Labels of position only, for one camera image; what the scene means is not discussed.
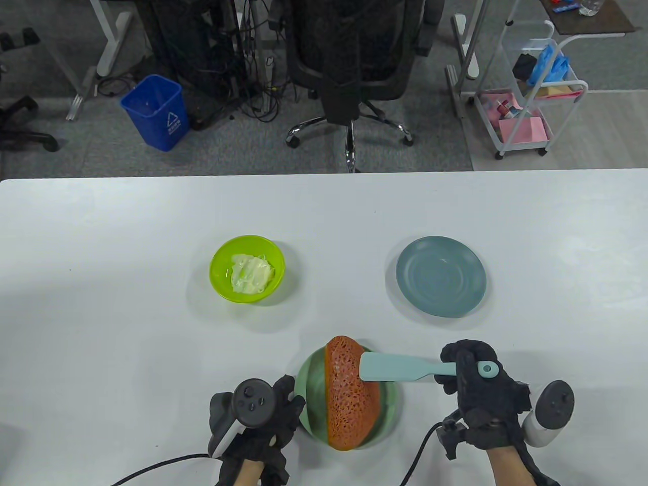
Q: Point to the person's right hand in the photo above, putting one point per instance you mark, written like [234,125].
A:
[481,400]

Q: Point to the person's left hand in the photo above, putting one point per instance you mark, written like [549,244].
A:
[288,410]

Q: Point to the pale green plate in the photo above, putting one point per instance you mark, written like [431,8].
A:
[311,400]

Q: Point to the brown bread slice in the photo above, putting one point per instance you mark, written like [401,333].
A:
[349,410]

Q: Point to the teal dessert spatula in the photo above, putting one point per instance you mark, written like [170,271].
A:
[385,367]

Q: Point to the person's left forearm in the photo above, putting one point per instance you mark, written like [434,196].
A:
[248,473]

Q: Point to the person's right forearm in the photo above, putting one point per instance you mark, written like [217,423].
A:
[506,466]

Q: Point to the black and white controller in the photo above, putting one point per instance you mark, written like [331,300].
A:
[554,405]
[253,402]

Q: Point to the blue-grey plate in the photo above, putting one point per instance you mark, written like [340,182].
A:
[440,278]

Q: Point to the lime green bowl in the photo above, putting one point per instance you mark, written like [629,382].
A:
[220,283]

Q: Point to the white trolley cart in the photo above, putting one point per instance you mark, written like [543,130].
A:
[521,147]

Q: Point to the pink folder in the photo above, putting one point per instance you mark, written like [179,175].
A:
[524,130]

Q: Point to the small white red bottle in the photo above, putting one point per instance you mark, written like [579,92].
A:
[503,108]

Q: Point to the blue trash bin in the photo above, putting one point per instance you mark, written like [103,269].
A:
[154,119]

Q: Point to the white desk leg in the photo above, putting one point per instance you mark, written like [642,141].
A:
[109,40]
[472,66]

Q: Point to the black cloth bundle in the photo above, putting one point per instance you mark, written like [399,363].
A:
[524,66]

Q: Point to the blue plastic bag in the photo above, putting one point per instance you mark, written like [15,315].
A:
[549,63]

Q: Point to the black office chair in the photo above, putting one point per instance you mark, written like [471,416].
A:
[349,61]

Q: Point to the grey metal table leg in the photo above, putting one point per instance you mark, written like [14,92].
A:
[76,109]

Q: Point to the black chair base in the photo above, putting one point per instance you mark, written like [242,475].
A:
[20,136]

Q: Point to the black computer tower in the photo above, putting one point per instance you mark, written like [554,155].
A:
[177,40]

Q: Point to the brown side table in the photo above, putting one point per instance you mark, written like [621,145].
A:
[587,23]

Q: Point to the clear water bottle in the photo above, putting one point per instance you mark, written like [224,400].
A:
[590,6]

